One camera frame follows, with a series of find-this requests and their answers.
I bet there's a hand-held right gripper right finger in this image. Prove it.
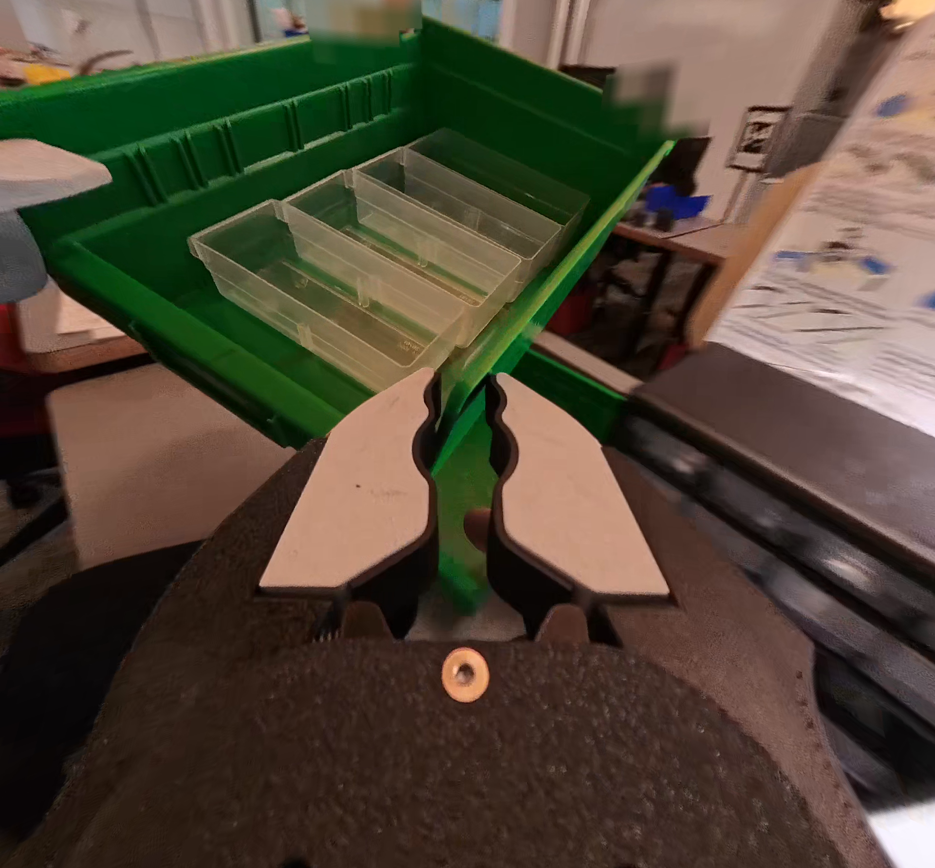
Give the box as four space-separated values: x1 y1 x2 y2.
484 371 673 602

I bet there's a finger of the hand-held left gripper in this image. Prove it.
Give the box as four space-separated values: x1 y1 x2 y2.
0 214 49 304
0 139 113 213

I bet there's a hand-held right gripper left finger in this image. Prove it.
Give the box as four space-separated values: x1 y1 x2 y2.
259 367 443 599

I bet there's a black drawer cabinet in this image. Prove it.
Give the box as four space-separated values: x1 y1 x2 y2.
614 342 935 803

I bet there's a clear plastic drawer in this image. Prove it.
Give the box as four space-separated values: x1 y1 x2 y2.
353 147 565 302
187 199 460 393
282 170 524 349
406 126 591 244

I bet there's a grid of clear drawers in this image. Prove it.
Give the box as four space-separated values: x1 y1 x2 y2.
636 430 935 781

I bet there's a light grey desk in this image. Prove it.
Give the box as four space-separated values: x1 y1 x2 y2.
44 362 534 644

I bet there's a white paper sheet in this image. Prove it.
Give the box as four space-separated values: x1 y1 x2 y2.
18 287 125 356

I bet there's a wood-edged side table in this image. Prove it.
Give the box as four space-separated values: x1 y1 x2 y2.
15 283 150 374

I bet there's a wooden work table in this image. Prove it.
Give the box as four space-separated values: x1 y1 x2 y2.
612 219 739 266

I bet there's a wooden document stand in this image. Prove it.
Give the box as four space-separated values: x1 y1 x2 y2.
687 0 935 354

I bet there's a printed instruction sheet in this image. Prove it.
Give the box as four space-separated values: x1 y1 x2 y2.
712 28 935 438

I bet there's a framed wall picture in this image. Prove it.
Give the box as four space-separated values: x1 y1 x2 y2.
727 107 790 171

